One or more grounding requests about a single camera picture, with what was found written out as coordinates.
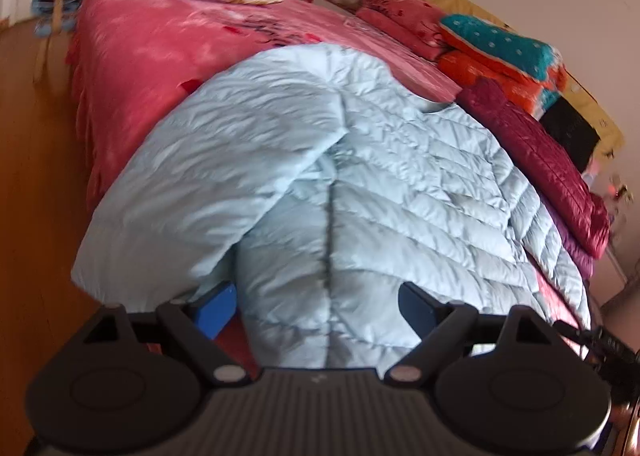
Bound pink folded pillows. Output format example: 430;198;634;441
355;0;451;61

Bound teal and orange dotted quilt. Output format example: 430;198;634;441
437;14;568;119

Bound purple down jacket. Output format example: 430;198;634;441
537;191;596;281

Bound yellow headboard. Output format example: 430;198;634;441
395;0;626;157

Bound light blue down jacket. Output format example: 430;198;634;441
70;42;593;372

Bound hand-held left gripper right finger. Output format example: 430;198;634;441
382;281;557;387

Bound pink heart-print bedspread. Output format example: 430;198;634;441
65;0;591;372

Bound black cloth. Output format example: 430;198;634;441
539;96;601;171

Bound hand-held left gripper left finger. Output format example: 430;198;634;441
80;281;251;388

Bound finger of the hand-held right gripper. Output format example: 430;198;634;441
552;318;640;389

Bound maroon down jacket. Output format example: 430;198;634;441
456;78;612;259

